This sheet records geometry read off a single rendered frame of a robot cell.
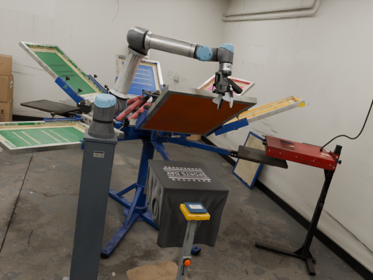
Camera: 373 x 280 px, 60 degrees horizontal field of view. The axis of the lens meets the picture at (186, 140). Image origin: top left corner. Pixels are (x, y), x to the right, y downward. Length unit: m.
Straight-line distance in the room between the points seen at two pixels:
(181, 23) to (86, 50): 1.87
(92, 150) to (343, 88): 2.91
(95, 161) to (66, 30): 4.62
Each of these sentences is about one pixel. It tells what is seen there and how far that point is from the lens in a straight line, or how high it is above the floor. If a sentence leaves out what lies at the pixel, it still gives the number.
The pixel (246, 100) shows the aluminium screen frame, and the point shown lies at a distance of 2.03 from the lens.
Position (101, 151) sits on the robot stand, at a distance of 1.88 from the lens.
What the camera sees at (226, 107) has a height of 1.46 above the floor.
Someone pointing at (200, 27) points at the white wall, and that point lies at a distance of 6.77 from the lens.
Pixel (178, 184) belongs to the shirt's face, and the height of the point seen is 0.95.
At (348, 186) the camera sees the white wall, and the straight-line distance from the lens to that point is 3.80.
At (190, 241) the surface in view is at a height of 0.77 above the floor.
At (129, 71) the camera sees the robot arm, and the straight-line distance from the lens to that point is 1.93.
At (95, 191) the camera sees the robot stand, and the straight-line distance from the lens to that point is 1.98.
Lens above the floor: 1.75
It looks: 15 degrees down
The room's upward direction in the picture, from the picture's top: 11 degrees clockwise
